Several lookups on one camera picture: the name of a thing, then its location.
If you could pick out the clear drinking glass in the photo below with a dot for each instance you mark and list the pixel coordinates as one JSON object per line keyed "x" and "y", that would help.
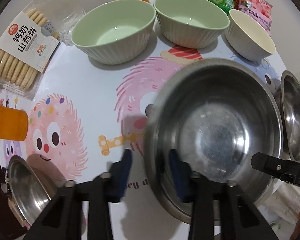
{"x": 64, "y": 15}

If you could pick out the cream ceramic bowl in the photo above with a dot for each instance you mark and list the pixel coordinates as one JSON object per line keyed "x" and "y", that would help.
{"x": 248, "y": 37}

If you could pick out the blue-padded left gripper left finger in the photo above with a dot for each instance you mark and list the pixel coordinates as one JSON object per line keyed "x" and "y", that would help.
{"x": 62, "y": 217}

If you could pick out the large steel bowl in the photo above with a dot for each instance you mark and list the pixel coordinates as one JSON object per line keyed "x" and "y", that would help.
{"x": 217, "y": 114}
{"x": 31, "y": 189}

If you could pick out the small steel bowl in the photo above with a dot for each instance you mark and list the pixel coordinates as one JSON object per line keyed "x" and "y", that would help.
{"x": 287, "y": 97}

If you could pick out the biscuit box clear plastic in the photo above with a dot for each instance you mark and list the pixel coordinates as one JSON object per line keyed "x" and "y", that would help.
{"x": 26, "y": 48}

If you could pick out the green ceramic bowl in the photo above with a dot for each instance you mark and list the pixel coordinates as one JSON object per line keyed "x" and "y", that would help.
{"x": 115, "y": 32}
{"x": 191, "y": 23}

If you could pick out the pink snack bag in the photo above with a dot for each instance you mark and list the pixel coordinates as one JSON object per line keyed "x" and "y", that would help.
{"x": 259, "y": 10}

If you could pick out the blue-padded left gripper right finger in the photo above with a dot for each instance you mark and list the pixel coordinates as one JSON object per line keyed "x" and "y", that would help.
{"x": 238, "y": 216}

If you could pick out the orange drink bottle front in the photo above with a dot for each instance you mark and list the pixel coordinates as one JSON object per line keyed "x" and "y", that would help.
{"x": 13, "y": 124}

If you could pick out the orange snack packet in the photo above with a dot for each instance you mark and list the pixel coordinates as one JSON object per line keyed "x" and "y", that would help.
{"x": 236, "y": 4}

